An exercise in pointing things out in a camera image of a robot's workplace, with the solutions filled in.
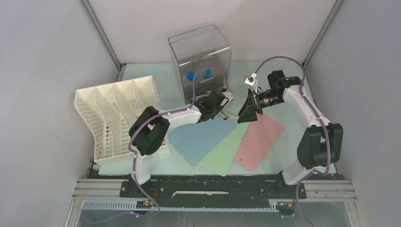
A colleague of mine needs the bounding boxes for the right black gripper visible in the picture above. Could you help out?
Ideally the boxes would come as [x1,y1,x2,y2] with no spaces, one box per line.
[238,88,285,123]

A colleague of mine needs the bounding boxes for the blue eraser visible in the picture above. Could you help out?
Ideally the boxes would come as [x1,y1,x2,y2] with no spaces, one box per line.
[202,70,213,79]
[186,71,196,82]

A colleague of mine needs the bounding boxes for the clear plastic drawer box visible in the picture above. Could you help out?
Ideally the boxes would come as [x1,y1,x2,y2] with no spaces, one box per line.
[167,24,232,104]

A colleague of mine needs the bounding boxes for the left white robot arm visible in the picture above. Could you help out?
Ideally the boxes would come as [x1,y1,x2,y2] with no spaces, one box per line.
[128,88,234,197]

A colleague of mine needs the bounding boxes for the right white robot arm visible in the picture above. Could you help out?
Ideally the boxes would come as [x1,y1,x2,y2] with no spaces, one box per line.
[237,70,343,198]

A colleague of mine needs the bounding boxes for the metal clipboard clip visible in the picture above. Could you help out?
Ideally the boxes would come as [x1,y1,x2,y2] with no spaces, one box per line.
[218,112,228,121]

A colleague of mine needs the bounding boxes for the pink clipboard sheet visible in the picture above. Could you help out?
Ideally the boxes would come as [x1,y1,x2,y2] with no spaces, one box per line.
[234,114,285,172]

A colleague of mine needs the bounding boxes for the blue clipboard sheet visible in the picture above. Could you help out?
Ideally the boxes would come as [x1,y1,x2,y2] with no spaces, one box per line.
[168,116,237,166]

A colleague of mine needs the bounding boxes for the green clipboard sheet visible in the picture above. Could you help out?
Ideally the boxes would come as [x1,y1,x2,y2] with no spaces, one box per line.
[198,114,249,176]

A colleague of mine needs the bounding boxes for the white plastic file rack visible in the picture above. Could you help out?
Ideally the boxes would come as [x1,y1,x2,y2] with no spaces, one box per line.
[74,76,161,166]

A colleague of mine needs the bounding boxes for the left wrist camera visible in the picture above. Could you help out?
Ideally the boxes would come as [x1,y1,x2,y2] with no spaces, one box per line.
[221,89,234,102]

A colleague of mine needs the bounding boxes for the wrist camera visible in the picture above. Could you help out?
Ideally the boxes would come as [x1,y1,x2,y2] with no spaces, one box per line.
[244,73,258,94]
[221,89,234,102]

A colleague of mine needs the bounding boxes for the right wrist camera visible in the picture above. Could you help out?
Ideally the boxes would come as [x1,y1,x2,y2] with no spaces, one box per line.
[244,73,258,94]

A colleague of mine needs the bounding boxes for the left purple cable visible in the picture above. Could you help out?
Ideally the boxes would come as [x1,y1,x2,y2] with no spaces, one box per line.
[128,63,229,218]

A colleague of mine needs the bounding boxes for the purple cable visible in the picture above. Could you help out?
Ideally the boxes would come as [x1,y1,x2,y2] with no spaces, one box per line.
[128,63,229,218]
[253,56,333,227]

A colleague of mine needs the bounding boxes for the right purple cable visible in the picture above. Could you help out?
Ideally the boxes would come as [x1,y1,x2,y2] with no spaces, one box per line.
[253,56,333,227]

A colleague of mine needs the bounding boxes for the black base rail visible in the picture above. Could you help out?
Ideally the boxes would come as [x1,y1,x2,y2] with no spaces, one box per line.
[120,175,306,209]

